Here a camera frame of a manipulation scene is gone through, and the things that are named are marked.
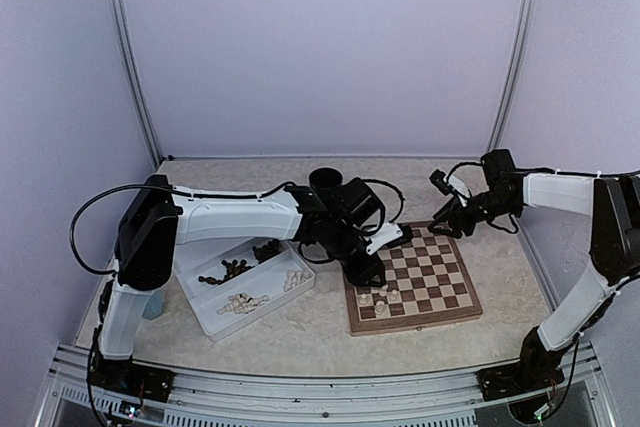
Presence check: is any aluminium front rail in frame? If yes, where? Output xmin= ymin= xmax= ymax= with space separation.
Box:
xmin=31 ymin=344 xmax=620 ymax=426

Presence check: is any white plastic tray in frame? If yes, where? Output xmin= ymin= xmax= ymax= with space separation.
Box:
xmin=173 ymin=238 xmax=315 ymax=341

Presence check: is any aluminium frame post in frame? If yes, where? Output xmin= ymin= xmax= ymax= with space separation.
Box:
xmin=109 ymin=0 xmax=163 ymax=168
xmin=486 ymin=0 xmax=536 ymax=152

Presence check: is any white chess pieces pile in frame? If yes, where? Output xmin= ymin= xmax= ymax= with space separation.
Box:
xmin=216 ymin=292 xmax=270 ymax=315

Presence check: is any white pawns group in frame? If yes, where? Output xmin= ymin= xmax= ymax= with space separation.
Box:
xmin=283 ymin=270 xmax=309 ymax=292

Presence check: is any right aluminium frame post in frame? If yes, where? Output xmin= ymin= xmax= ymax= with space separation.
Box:
xmin=486 ymin=0 xmax=536 ymax=152

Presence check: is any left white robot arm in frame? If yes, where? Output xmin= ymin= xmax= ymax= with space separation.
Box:
xmin=97 ymin=168 xmax=402 ymax=392

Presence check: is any dark green cup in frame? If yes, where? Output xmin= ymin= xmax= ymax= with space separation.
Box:
xmin=308 ymin=167 xmax=343 ymax=199

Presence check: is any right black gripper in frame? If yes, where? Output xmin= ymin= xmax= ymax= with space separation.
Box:
xmin=429 ymin=188 xmax=520 ymax=238

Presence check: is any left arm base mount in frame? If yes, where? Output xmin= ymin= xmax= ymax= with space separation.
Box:
xmin=89 ymin=361 xmax=175 ymax=403

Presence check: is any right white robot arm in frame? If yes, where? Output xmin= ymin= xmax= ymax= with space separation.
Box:
xmin=429 ymin=149 xmax=639 ymax=391

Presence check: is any dark chess pieces pile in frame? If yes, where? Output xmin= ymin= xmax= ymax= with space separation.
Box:
xmin=198 ymin=239 xmax=281 ymax=286

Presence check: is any wooden chess board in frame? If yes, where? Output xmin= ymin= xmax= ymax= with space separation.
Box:
xmin=344 ymin=222 xmax=483 ymax=336

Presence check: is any left aluminium frame post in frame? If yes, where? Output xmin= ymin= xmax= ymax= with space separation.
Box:
xmin=109 ymin=0 xmax=163 ymax=168

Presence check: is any light blue pitcher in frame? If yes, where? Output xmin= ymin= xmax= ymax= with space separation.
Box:
xmin=142 ymin=290 xmax=164 ymax=320

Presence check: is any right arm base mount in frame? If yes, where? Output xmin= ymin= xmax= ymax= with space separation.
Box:
xmin=476 ymin=362 xmax=565 ymax=402

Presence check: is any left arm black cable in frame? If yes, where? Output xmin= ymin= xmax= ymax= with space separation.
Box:
xmin=68 ymin=184 xmax=176 ymax=276

